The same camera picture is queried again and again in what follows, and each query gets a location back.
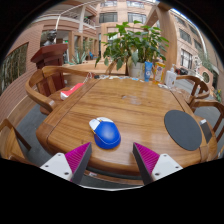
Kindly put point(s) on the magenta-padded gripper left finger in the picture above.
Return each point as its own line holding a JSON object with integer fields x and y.
{"x": 56, "y": 165}

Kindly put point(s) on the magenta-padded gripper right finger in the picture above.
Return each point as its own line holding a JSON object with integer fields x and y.
{"x": 165, "y": 165}

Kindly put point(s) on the blue and white computer mouse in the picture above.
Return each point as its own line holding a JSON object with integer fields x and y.
{"x": 106, "y": 135}

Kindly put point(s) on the round dark grey mouse pad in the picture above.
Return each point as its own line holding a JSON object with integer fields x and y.
{"x": 183, "y": 130}

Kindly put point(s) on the wooden armchair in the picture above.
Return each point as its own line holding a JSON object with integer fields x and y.
{"x": 36, "y": 95}
{"x": 201, "y": 87}
{"x": 111, "y": 66}
{"x": 8, "y": 143}
{"x": 216, "y": 108}

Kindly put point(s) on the black notebook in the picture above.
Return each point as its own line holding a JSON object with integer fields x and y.
{"x": 206, "y": 130}

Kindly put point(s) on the red and white booklet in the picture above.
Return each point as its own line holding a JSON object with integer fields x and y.
{"x": 71, "y": 90}

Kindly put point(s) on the yellow bottle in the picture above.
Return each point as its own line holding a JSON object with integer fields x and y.
{"x": 159, "y": 72}

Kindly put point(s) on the blue tube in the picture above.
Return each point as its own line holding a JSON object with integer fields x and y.
{"x": 148, "y": 71}

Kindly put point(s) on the spiky green agave plant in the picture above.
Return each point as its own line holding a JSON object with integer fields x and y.
{"x": 79, "y": 58}

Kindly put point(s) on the green plant in white pot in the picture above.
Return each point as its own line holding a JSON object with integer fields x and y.
{"x": 133, "y": 43}

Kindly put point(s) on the dark bust statue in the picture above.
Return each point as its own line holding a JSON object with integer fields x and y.
{"x": 50, "y": 38}

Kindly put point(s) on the dark red wooden pedestal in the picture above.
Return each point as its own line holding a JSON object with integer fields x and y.
{"x": 50, "y": 56}

